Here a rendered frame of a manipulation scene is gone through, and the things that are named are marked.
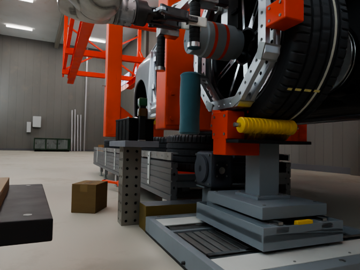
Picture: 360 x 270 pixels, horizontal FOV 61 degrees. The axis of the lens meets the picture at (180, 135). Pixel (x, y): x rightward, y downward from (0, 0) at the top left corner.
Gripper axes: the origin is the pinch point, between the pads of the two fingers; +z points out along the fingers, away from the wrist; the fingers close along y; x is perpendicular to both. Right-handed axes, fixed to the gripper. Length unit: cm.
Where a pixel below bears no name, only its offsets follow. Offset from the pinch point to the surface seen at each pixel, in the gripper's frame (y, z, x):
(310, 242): 7, 43, -73
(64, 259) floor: -33, -36, -83
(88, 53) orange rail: -909, 54, 247
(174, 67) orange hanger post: -60, 17, 2
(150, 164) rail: -111, 20, -53
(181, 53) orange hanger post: -60, 21, 10
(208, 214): -30, 23, -70
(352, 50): -2, 75, 2
